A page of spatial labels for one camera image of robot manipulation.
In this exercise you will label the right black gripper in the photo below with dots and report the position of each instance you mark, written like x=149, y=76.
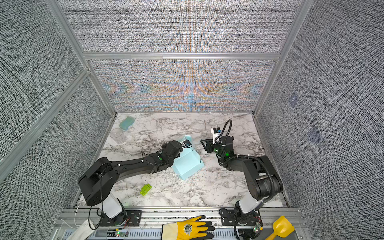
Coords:
x=209, y=145

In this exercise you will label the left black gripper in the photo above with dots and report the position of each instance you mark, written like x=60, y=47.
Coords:
x=164, y=147

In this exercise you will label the light blue paper box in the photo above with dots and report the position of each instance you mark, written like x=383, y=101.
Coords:
x=189, y=162

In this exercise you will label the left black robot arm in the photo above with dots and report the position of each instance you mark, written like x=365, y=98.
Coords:
x=98, y=180

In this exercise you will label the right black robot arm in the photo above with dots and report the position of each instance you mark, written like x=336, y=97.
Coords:
x=263, y=181

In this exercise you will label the green toy brick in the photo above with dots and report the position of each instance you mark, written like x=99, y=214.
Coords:
x=145, y=189

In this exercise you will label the teal sponge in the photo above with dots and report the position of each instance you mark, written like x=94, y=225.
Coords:
x=126, y=123

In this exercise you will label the yellow black work glove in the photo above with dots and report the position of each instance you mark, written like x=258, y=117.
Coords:
x=191, y=229

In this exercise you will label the yellow plastic scoop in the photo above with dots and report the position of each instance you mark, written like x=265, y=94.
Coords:
x=281, y=228

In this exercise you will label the white paper tag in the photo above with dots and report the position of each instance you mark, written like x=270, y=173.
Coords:
x=83, y=231

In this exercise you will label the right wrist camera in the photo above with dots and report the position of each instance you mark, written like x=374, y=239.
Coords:
x=216, y=134

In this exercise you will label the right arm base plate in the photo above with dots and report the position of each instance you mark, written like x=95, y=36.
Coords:
x=230, y=216

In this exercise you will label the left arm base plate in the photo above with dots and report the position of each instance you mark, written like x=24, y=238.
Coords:
x=128, y=217

